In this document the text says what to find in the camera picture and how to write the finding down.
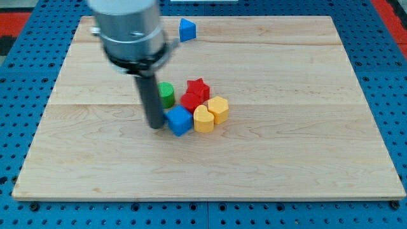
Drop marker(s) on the green cylinder block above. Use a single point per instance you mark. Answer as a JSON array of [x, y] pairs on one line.
[[167, 94]]

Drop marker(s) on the blue cube block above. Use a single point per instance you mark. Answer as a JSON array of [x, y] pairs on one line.
[[179, 120]]

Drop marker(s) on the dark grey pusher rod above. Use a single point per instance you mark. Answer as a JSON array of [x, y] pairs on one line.
[[151, 101]]

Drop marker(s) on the wooden board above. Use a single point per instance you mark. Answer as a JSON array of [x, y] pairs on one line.
[[299, 126]]

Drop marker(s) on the yellow heart block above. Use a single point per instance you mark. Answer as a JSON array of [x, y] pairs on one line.
[[203, 120]]

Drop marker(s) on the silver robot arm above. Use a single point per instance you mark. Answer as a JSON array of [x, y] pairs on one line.
[[134, 40]]

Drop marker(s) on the red star block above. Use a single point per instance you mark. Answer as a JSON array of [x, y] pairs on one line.
[[199, 88]]

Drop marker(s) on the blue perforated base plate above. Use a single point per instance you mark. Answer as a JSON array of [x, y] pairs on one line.
[[29, 72]]

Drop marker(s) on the blue triangle block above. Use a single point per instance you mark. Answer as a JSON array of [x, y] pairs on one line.
[[187, 30]]

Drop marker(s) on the yellow hexagon block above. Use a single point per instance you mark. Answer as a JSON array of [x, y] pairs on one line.
[[219, 107]]

